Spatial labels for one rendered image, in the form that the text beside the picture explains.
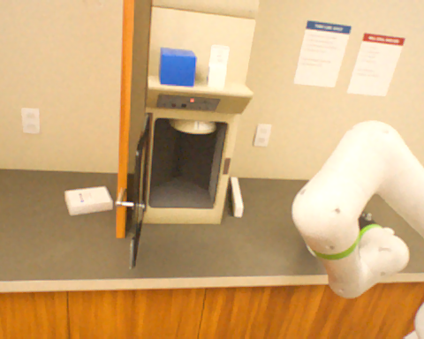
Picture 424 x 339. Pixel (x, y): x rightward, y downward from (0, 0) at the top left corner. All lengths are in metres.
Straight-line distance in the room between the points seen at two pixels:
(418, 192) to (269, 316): 0.86
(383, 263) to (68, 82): 1.35
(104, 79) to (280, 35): 0.77
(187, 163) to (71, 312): 0.72
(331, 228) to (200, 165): 0.94
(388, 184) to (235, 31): 0.69
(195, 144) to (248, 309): 0.67
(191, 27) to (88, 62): 0.60
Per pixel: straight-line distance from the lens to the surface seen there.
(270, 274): 1.38
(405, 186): 0.85
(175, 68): 1.16
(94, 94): 1.75
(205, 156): 1.57
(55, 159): 1.89
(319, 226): 0.74
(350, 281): 1.08
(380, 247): 1.17
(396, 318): 1.85
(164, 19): 1.24
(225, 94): 1.19
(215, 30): 1.26
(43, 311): 1.43
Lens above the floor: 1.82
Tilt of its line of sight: 27 degrees down
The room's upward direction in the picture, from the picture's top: 9 degrees clockwise
